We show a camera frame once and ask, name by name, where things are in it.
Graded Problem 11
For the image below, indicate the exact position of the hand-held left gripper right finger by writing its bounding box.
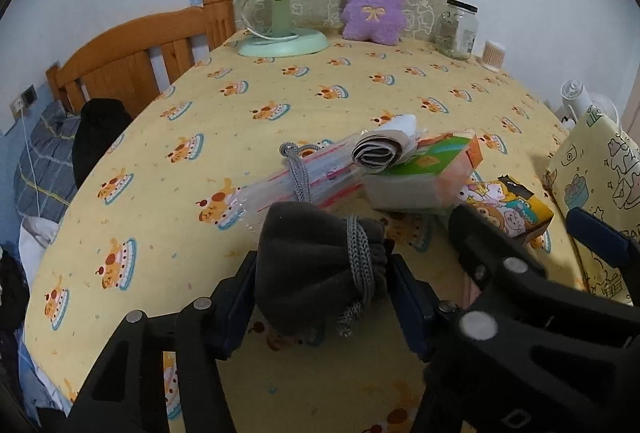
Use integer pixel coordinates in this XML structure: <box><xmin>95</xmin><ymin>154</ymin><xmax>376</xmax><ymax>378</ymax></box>
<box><xmin>391</xmin><ymin>255</ymin><xmax>457</xmax><ymax>362</ymax></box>

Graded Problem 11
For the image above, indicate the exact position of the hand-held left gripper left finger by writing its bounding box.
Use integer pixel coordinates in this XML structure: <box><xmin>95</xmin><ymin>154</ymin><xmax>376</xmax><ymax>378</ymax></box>
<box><xmin>65</xmin><ymin>252</ymin><xmax>259</xmax><ymax>433</ymax></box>

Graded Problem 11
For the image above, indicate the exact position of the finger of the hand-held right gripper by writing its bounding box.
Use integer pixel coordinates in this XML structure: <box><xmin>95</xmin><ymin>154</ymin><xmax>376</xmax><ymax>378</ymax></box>
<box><xmin>448</xmin><ymin>203</ymin><xmax>548</xmax><ymax>299</ymax></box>
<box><xmin>567</xmin><ymin>207</ymin><xmax>640</xmax><ymax>272</ymax></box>

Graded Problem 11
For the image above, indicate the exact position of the dark grey drawstring pouch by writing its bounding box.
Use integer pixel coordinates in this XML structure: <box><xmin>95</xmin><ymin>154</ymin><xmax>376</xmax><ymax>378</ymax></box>
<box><xmin>255</xmin><ymin>142</ymin><xmax>397</xmax><ymax>339</ymax></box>

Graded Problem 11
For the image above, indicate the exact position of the clear plastic bag pack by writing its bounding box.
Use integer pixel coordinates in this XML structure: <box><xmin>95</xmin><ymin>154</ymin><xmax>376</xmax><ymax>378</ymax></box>
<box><xmin>242</xmin><ymin>140</ymin><xmax>369</xmax><ymax>234</ymax></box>

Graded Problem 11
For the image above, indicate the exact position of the cartoon print tissue pack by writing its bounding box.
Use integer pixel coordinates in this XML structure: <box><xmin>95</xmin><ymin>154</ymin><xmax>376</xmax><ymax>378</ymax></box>
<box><xmin>460</xmin><ymin>174</ymin><xmax>555</xmax><ymax>250</ymax></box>

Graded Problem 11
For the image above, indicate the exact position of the yellow cartoon print storage box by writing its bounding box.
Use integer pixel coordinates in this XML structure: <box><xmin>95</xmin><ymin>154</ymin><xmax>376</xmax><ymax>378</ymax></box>
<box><xmin>544</xmin><ymin>110</ymin><xmax>640</xmax><ymax>306</ymax></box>

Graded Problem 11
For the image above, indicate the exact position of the green orange tissue pack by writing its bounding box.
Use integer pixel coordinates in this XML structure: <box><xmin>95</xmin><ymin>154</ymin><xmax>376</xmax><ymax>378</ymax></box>
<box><xmin>365</xmin><ymin>129</ymin><xmax>484</xmax><ymax>214</ymax></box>

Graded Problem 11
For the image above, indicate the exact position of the tan wooden cabinet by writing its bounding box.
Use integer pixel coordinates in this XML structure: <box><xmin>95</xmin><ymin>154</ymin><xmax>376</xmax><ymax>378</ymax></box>
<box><xmin>620</xmin><ymin>97</ymin><xmax>640</xmax><ymax>134</ymax></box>

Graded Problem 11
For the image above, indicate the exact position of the small white fan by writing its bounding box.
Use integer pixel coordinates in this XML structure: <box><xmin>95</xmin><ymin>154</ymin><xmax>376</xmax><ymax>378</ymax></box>
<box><xmin>559</xmin><ymin>79</ymin><xmax>621</xmax><ymax>132</ymax></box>

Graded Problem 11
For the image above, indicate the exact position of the cotton swab container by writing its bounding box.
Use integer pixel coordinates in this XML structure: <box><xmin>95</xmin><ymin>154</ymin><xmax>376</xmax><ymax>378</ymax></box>
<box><xmin>480</xmin><ymin>40</ymin><xmax>507</xmax><ymax>72</ymax></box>

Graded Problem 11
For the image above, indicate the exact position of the yellow cake print tablecloth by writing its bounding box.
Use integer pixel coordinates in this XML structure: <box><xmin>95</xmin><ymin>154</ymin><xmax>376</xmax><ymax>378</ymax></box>
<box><xmin>24</xmin><ymin>30</ymin><xmax>601</xmax><ymax>433</ymax></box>

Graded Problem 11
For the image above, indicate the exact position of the black garment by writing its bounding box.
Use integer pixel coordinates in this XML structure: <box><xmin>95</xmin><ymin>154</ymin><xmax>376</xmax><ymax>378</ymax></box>
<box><xmin>72</xmin><ymin>99</ymin><xmax>134</xmax><ymax>190</ymax></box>

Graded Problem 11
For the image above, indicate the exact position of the blue and white cloth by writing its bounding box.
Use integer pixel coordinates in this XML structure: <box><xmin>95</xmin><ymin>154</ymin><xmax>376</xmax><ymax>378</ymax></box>
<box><xmin>17</xmin><ymin>328</ymin><xmax>72</xmax><ymax>425</ymax></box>

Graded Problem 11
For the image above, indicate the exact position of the glass jar with black lid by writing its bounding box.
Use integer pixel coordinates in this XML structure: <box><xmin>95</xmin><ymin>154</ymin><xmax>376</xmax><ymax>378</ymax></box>
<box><xmin>436</xmin><ymin>0</ymin><xmax>479</xmax><ymax>60</ymax></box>

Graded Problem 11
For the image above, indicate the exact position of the blue plaid bedding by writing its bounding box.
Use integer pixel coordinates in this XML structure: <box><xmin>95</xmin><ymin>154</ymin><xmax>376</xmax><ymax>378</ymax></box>
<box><xmin>14</xmin><ymin>103</ymin><xmax>84</xmax><ymax>227</ymax></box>

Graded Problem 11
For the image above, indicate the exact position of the purple plush toy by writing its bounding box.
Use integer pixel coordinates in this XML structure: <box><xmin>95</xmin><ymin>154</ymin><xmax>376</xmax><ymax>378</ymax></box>
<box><xmin>341</xmin><ymin>0</ymin><xmax>410</xmax><ymax>46</ymax></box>

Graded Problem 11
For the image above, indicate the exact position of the wooden headboard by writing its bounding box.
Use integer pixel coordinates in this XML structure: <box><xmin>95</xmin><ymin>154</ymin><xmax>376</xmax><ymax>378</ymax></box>
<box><xmin>46</xmin><ymin>0</ymin><xmax>237</xmax><ymax>120</ymax></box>

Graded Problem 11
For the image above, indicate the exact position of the white cable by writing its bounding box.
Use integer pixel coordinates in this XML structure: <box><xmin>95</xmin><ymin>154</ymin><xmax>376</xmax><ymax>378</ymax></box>
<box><xmin>20</xmin><ymin>108</ymin><xmax>40</xmax><ymax>220</ymax></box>

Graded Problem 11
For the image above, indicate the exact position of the wall socket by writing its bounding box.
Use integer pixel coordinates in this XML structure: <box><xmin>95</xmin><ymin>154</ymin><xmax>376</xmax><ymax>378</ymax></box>
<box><xmin>11</xmin><ymin>84</ymin><xmax>39</xmax><ymax>119</ymax></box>

